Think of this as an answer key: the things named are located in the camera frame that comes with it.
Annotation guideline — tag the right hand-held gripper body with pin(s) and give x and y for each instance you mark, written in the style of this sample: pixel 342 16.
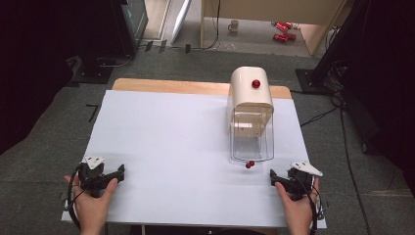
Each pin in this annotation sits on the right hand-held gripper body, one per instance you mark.
pixel 298 182

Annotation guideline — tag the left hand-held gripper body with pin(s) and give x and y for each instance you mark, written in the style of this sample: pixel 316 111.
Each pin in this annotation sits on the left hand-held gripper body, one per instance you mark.
pixel 93 178

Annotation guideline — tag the person's left hand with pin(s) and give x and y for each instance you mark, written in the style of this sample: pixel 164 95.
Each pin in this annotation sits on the person's left hand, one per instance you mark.
pixel 93 207

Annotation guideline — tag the person's right hand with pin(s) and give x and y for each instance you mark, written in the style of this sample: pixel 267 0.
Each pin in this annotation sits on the person's right hand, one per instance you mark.
pixel 297 212

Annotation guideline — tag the white table cover sheet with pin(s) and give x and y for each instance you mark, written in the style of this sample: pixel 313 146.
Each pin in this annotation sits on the white table cover sheet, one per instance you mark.
pixel 182 156

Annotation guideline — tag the black stand base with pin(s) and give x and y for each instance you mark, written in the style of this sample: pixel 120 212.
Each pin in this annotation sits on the black stand base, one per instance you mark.
pixel 93 73

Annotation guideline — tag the black stand with base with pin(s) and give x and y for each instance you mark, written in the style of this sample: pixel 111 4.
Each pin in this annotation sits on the black stand with base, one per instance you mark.
pixel 326 65

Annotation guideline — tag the red can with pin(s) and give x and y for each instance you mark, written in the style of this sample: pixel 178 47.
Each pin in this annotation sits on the red can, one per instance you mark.
pixel 280 37
pixel 291 36
pixel 281 26
pixel 289 25

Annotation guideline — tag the black cabinet with glass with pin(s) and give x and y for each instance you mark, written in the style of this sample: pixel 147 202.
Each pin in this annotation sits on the black cabinet with glass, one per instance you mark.
pixel 129 26

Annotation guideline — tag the beige mug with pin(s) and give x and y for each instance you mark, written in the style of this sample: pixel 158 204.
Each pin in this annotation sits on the beige mug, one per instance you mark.
pixel 233 25

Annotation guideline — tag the white leaning board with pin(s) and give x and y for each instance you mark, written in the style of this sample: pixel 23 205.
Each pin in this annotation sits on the white leaning board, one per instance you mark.
pixel 180 21

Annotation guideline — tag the light wooden shelf unit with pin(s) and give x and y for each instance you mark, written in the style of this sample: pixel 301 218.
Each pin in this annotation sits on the light wooden shelf unit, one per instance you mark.
pixel 267 13

